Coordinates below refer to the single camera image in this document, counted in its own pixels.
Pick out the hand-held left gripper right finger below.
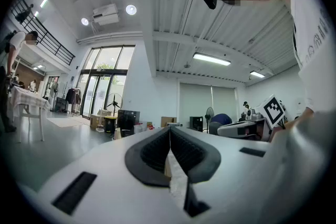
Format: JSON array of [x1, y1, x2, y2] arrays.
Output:
[[170, 127, 279, 224]]

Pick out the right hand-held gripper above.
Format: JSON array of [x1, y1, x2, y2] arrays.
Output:
[[217, 95, 287, 142]]

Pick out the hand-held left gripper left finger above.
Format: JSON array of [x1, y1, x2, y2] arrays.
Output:
[[18, 127, 171, 224]]

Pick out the person's right forearm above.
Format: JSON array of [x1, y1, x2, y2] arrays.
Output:
[[285, 108, 315, 131]]

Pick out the black bin with yellow lid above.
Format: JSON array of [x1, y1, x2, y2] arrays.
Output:
[[103, 115, 118, 134]]

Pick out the cardboard box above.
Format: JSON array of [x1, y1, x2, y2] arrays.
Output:
[[90, 110, 112, 129], [160, 116, 177, 128]]

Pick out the ceiling tube light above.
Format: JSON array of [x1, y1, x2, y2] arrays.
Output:
[[249, 70, 266, 79], [193, 51, 232, 66]]

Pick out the black standing fan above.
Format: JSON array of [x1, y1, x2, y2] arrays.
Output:
[[204, 106, 215, 133], [106, 92, 124, 118]]

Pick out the beige floor mat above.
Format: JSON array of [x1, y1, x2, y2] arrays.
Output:
[[47, 116, 91, 128]]

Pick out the white roller blinds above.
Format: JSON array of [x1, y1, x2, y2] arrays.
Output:
[[179, 83, 237, 129]]

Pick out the small black cabinet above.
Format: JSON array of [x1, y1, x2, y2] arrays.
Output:
[[189, 115, 204, 132]]

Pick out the person's white printed T-shirt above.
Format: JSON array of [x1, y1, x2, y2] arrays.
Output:
[[280, 0, 336, 113]]

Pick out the glass entrance door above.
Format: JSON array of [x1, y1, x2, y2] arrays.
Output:
[[78, 45, 136, 119]]

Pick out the clothes rack with garments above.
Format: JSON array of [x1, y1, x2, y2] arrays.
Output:
[[64, 86, 82, 113]]

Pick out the white folding table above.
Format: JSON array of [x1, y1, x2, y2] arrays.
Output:
[[10, 86, 50, 118]]

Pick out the black mezzanine railing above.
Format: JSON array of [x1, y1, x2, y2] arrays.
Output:
[[9, 0, 76, 66]]

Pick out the white ceiling air conditioner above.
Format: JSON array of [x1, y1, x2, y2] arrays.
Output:
[[91, 3, 120, 26]]

